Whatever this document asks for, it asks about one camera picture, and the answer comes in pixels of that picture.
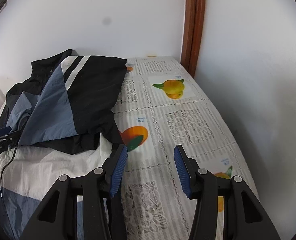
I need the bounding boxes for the black white blue jacket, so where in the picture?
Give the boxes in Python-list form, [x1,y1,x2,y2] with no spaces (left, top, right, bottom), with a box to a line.
[0,48,127,240]

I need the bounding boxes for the fruit pattern table cloth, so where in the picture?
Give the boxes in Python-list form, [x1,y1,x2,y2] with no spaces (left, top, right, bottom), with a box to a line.
[113,56,256,239]

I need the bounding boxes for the brown wooden door frame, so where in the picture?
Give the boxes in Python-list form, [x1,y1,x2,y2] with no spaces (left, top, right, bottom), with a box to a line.
[181,0,206,76]

